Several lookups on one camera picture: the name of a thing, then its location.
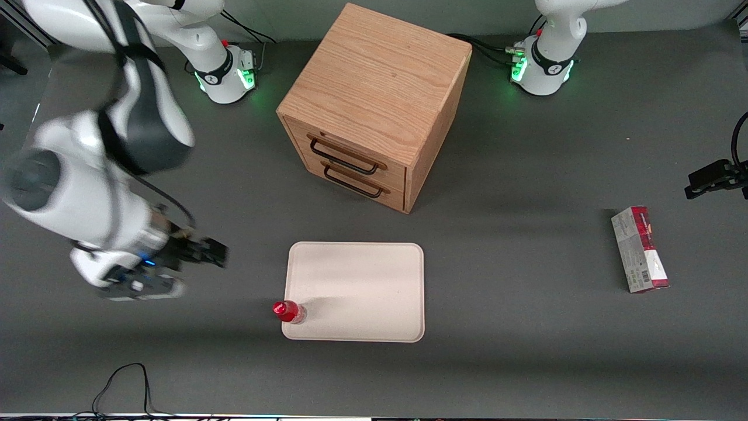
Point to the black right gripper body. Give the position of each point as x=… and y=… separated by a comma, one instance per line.
x=182, y=251

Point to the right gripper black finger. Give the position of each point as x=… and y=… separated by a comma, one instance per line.
x=210, y=262
x=216, y=248

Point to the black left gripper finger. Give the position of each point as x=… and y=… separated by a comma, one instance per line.
x=701, y=188
x=710, y=172

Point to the red coke bottle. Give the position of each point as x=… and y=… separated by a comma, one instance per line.
x=286, y=310

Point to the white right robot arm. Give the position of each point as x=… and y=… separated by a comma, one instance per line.
x=76, y=193

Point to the white rectangular tray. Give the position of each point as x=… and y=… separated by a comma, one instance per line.
x=362, y=292

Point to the grey and red carton box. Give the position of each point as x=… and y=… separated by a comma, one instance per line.
x=640, y=251

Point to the wooden drawer front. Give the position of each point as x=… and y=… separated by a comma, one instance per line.
x=394, y=200
x=394, y=175

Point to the wooden drawer cabinet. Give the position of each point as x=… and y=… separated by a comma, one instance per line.
x=374, y=76

